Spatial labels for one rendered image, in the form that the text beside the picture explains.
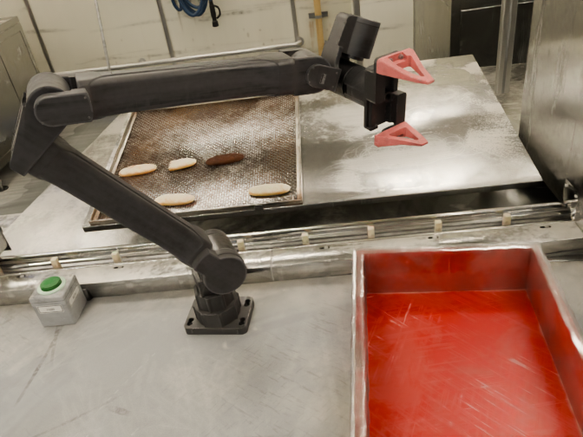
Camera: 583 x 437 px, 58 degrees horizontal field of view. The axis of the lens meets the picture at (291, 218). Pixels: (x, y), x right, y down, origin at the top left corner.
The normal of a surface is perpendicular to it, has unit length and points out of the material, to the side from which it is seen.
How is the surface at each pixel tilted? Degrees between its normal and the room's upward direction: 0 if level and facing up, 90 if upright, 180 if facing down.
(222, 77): 87
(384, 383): 0
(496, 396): 0
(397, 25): 90
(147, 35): 90
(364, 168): 10
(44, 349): 0
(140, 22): 90
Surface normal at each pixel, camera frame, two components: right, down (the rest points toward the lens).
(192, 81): 0.40, 0.42
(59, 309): -0.01, 0.55
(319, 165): -0.13, -0.72
